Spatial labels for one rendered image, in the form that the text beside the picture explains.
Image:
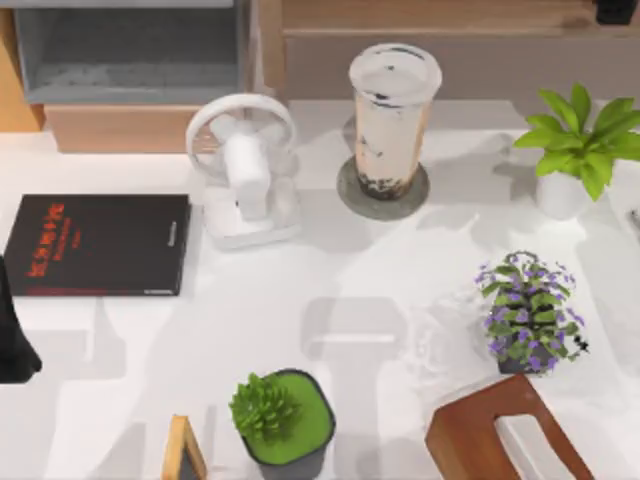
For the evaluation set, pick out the grey round coaster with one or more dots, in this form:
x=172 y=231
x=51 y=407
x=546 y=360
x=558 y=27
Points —
x=350 y=195

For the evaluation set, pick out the white desk fan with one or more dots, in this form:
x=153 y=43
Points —
x=245 y=175

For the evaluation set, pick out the milk tea cup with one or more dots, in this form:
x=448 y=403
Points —
x=390 y=125

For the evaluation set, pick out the green succulent in grey pot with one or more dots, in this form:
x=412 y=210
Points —
x=285 y=425

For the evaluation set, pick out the black book with red lettering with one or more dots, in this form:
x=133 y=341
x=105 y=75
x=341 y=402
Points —
x=100 y=245

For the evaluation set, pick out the purple flower plant in pot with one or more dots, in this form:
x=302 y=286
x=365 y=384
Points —
x=530 y=315

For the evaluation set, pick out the pale wooden drawer front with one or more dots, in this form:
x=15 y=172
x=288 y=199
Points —
x=120 y=130

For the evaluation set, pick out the wooden shelf unit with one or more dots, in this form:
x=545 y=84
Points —
x=450 y=50

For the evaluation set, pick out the grey cabinet with dark inside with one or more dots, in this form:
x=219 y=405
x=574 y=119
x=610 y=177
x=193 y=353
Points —
x=130 y=50

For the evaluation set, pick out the green plant in white pot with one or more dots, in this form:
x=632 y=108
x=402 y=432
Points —
x=575 y=150

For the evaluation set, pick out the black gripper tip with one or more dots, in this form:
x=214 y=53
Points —
x=11 y=340

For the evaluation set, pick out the wooden cupboard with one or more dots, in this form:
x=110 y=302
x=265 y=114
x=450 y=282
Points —
x=14 y=70

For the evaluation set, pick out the small black object on shelf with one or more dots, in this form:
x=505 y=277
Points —
x=614 y=11

